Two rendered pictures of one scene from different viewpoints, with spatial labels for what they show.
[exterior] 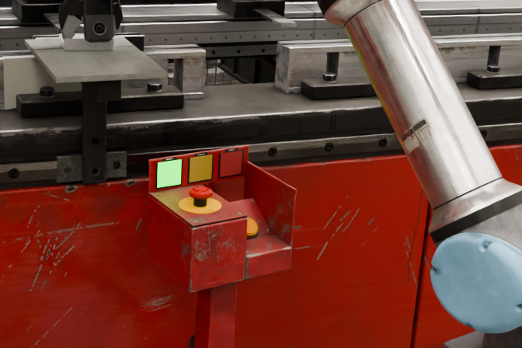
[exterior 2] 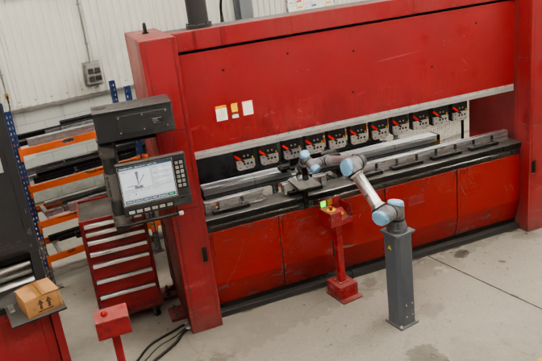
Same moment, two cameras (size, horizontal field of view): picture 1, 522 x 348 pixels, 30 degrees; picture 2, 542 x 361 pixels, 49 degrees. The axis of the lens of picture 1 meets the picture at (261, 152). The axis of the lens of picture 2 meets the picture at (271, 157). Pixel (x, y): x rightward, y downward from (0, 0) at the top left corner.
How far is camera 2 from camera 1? 317 cm
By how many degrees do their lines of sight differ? 6
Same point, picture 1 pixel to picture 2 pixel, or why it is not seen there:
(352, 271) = (368, 219)
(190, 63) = (323, 177)
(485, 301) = (380, 221)
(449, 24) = (386, 151)
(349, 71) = not seen: hidden behind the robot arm
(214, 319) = (337, 234)
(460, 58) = (387, 163)
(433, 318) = not seen: hidden behind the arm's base
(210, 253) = (335, 219)
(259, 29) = not seen: hidden behind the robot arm
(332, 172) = (359, 197)
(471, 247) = (377, 213)
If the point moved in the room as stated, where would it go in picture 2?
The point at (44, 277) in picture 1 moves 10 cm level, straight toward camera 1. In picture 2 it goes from (298, 230) to (301, 234)
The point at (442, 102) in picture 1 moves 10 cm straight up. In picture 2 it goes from (369, 191) to (368, 177)
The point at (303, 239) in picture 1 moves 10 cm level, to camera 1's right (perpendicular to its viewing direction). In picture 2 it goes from (354, 213) to (366, 213)
